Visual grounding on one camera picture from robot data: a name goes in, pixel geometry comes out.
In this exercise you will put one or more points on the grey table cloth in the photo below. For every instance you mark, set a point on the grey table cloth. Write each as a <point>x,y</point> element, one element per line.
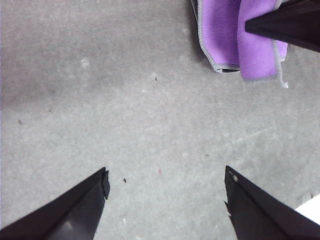
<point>125,100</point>

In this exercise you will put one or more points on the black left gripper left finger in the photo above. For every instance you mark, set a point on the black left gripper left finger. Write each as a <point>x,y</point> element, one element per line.
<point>70,215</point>

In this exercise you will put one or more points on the purple towel with grey hem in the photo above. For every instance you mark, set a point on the purple towel with grey hem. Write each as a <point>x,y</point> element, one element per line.
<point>222,37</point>

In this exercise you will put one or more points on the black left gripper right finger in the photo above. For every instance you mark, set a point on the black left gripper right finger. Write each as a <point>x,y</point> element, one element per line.
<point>257,215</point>

